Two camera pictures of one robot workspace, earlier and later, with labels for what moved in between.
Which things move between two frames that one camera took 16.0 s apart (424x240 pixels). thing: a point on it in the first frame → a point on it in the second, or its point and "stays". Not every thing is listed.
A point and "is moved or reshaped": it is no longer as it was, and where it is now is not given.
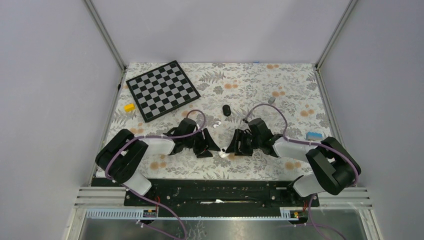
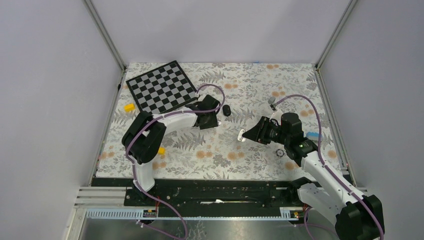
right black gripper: (239, 135) → (258, 132)
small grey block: (271, 100) stays
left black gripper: (209, 143) → (213, 123)
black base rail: (217, 193) stays
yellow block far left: (129, 107) stays
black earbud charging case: (226, 110) stays
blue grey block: (313, 136) stays
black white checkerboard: (161, 90) stays
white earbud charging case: (222, 153) is moved or reshaped
